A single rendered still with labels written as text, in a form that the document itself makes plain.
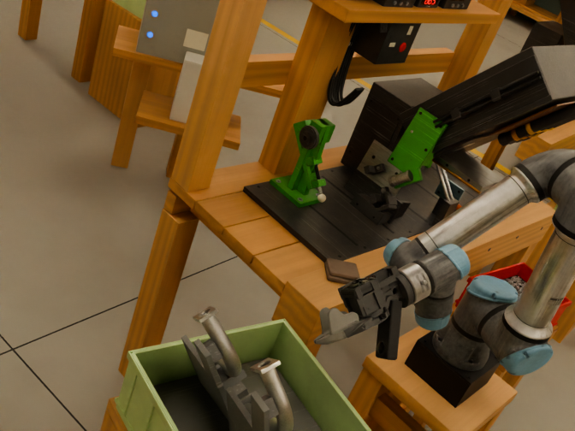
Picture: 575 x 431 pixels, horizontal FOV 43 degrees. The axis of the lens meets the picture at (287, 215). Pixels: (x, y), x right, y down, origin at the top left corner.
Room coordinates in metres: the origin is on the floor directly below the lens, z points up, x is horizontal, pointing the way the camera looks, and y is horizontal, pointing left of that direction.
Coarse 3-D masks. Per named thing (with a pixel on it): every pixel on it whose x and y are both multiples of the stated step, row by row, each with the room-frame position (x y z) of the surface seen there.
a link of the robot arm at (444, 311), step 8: (448, 296) 1.25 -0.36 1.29; (416, 304) 1.28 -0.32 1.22; (424, 304) 1.26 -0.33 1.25; (432, 304) 1.25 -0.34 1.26; (440, 304) 1.25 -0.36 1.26; (448, 304) 1.26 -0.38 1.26; (416, 312) 1.28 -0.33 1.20; (424, 312) 1.26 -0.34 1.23; (432, 312) 1.25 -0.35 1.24; (440, 312) 1.25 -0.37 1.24; (448, 312) 1.27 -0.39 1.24; (416, 320) 1.28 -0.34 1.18; (424, 320) 1.26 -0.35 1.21; (432, 320) 1.25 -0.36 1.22; (440, 320) 1.26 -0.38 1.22; (448, 320) 1.28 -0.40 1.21; (424, 328) 1.27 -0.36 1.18; (432, 328) 1.26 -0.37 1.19; (440, 328) 1.27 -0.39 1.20
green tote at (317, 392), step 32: (128, 352) 1.11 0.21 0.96; (160, 352) 1.16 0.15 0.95; (256, 352) 1.36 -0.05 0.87; (288, 352) 1.36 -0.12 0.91; (128, 384) 1.10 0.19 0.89; (288, 384) 1.33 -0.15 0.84; (320, 384) 1.27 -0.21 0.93; (128, 416) 1.07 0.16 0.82; (160, 416) 1.00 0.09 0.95; (320, 416) 1.24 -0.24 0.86; (352, 416) 1.19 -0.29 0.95
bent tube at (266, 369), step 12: (264, 360) 1.01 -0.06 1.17; (276, 360) 0.99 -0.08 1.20; (264, 372) 0.96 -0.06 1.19; (276, 372) 0.98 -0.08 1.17; (264, 384) 0.97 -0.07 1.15; (276, 384) 0.97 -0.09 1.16; (276, 396) 0.96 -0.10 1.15; (276, 408) 0.95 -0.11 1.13; (288, 408) 0.96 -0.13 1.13; (276, 420) 1.01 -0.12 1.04; (288, 420) 0.95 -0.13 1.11
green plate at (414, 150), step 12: (420, 108) 2.31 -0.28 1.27; (420, 120) 2.29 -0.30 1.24; (432, 120) 2.27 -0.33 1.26; (408, 132) 2.28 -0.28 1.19; (420, 132) 2.27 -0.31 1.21; (432, 132) 2.25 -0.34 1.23; (408, 144) 2.26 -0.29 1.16; (420, 144) 2.25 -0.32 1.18; (432, 144) 2.23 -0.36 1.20; (396, 156) 2.26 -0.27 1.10; (408, 156) 2.24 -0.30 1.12; (420, 156) 2.22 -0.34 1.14; (432, 156) 2.28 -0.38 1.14; (408, 168) 2.22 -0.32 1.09
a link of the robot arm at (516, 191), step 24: (528, 168) 1.49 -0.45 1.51; (552, 168) 1.47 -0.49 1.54; (504, 192) 1.47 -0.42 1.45; (528, 192) 1.47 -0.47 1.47; (456, 216) 1.44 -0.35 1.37; (480, 216) 1.43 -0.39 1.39; (504, 216) 1.45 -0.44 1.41; (408, 240) 1.43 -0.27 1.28; (432, 240) 1.40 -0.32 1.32; (456, 240) 1.40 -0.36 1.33
